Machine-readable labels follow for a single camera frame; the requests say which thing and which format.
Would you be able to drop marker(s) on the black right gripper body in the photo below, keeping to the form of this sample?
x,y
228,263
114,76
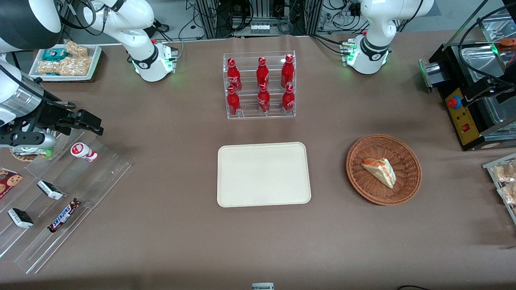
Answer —
x,y
49,113

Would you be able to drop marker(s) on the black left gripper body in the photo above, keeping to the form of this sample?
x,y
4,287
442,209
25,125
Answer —
x,y
499,89

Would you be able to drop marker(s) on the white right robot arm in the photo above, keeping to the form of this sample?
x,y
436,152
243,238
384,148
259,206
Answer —
x,y
137,44

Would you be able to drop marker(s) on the white snack tray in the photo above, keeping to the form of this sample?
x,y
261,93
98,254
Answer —
x,y
96,60

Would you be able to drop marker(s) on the grey bread tray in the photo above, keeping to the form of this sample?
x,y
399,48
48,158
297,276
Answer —
x,y
489,167

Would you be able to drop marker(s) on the brown wicker basket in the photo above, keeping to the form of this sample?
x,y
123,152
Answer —
x,y
407,177

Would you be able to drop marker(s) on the wrapped triangular sandwich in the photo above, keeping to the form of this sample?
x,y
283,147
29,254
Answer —
x,y
381,171

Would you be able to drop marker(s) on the beige plastic tray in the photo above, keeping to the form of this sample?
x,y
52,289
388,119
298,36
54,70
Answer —
x,y
264,174

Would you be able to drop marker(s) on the white red yogurt bottle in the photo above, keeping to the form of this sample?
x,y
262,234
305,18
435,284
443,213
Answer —
x,y
82,151

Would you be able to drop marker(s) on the black sealing machine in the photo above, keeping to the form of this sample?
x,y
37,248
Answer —
x,y
463,117

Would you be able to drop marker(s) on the small wicker coaster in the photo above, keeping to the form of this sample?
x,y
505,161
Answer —
x,y
24,156

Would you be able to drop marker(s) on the large puffed snack bag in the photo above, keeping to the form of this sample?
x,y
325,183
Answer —
x,y
70,66

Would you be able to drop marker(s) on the clear acrylic stepped shelf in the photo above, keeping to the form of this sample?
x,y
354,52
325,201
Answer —
x,y
88,185

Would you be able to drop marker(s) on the teal snack package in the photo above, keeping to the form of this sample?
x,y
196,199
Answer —
x,y
54,54

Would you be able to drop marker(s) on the black white snack bar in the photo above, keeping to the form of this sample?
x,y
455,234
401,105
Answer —
x,y
20,218
50,190

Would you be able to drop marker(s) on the small puffed snack bag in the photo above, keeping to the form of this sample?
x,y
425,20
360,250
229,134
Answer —
x,y
76,49

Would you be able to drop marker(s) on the chocolate chip cookie pack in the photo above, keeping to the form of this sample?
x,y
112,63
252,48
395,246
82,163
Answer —
x,y
9,182

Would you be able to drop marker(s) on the wrapped bread pack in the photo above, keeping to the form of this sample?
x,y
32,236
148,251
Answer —
x,y
508,193
506,172

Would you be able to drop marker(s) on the Snickers chocolate bar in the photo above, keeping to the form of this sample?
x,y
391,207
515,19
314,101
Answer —
x,y
63,216

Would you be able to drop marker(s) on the red cola bottle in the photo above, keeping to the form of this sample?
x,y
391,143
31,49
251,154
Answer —
x,y
233,103
233,75
287,71
262,73
288,100
263,101

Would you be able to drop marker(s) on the clear acrylic bottle rack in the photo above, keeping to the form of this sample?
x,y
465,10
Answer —
x,y
250,114

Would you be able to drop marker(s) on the white power strip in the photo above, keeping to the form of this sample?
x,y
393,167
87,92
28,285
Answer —
x,y
260,28

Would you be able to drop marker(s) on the white label tag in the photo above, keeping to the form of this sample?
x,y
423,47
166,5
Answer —
x,y
263,286

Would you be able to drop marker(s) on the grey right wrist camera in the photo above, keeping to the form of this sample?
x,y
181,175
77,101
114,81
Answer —
x,y
28,141

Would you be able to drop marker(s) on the aluminium equipment frame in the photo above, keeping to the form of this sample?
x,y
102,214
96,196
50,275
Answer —
x,y
209,18

